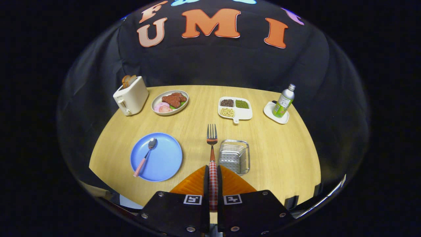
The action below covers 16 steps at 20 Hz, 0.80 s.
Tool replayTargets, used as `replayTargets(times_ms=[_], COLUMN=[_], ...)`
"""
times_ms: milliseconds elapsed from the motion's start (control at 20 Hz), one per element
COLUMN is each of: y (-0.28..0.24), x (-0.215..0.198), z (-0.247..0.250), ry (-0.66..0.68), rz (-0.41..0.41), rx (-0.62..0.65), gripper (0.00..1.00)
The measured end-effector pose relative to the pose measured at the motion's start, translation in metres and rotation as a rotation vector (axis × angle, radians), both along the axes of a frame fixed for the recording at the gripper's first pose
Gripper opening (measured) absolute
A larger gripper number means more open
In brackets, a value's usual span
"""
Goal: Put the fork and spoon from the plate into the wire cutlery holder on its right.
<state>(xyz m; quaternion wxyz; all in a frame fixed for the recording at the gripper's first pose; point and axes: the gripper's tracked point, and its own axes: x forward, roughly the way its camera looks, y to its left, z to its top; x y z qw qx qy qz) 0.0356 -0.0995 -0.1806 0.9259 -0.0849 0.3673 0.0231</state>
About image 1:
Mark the yellow soybeans portion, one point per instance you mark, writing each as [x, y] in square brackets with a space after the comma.
[227, 112]

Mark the black backdrop cloth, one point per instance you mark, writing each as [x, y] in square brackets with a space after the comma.
[230, 65]

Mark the dark brown beans portion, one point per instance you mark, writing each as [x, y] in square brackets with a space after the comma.
[227, 103]

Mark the brown meat piece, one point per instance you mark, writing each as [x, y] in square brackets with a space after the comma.
[172, 99]

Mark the blue round plate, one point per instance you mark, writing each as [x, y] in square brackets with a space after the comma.
[164, 158]

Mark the green lettuce leaf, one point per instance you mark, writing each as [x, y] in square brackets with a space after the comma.
[182, 103]

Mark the white divided dish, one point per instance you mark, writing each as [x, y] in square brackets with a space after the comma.
[245, 113]

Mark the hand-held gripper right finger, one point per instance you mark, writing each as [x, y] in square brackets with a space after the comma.
[219, 184]

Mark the white square coaster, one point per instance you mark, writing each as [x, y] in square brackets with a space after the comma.
[269, 110]

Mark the green beans portion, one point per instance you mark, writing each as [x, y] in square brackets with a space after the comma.
[242, 104]

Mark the grey round food plate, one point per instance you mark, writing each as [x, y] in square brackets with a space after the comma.
[158, 100]

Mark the brown toast slice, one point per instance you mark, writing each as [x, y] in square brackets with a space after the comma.
[125, 80]
[132, 79]

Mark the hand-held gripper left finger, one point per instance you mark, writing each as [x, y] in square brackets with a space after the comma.
[206, 184]

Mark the cream white toaster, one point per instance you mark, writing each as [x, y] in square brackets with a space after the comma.
[133, 97]

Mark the green label metal bottle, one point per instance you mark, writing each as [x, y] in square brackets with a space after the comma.
[283, 103]

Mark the pink ham slice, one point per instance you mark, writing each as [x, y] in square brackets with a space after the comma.
[166, 110]
[159, 106]

